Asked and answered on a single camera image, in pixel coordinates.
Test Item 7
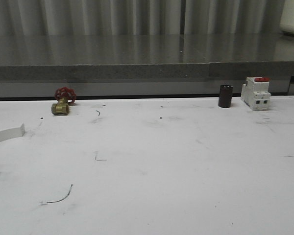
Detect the white half-ring clamp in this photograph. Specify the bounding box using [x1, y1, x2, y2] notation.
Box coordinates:
[0, 123, 25, 142]

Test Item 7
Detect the dark brown cylinder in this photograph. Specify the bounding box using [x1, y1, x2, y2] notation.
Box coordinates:
[218, 85, 233, 108]

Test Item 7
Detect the brass valve with red handwheel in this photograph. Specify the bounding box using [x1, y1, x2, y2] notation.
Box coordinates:
[51, 87, 76, 115]

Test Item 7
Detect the grey stone counter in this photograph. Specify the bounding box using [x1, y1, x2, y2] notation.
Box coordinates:
[0, 33, 294, 100]

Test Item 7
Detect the white container on counter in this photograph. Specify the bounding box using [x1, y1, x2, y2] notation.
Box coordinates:
[279, 0, 294, 35]

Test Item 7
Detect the white circuit breaker red switch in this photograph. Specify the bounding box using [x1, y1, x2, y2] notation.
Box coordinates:
[241, 77, 271, 111]

